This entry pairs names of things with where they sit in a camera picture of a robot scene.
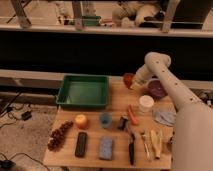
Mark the red bowl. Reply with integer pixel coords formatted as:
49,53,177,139
123,73,134,89

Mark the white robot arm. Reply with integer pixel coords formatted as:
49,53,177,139
133,52,213,171

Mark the green plastic tray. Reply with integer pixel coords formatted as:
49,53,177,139
56,75,109,108

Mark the blue cup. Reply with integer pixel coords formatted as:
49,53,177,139
99,113,112,129

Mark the small black can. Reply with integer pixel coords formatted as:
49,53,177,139
118,116,128,130

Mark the white lidded cup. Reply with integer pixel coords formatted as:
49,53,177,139
139,95,154,113

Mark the red yellow apple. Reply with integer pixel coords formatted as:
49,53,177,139
74,114,88,129

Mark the orange carrot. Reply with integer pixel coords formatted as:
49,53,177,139
127,106,138,125

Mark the purple bowl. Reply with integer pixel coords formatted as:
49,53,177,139
148,80,167,99

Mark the blue sponge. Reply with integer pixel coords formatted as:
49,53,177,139
99,136,113,160

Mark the silver fork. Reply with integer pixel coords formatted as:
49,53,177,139
140,130,151,162

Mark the black remote control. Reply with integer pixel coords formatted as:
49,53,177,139
75,132,88,157

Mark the green box on shelf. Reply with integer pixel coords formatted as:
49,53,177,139
69,15,102,27

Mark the blue face mask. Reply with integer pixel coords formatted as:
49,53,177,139
153,109,176,127

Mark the yellow banana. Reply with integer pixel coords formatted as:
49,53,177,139
150,130,163,159

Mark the bunch of red grapes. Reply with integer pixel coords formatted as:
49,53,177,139
47,121,73,151

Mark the person in background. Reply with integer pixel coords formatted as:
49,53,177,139
112,0,162,28

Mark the black power adapter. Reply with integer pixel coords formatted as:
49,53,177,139
21,111,32,121

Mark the black handled knife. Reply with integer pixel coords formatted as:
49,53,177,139
128,133,135,165

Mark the black floor cable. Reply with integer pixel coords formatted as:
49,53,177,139
0,93,44,130

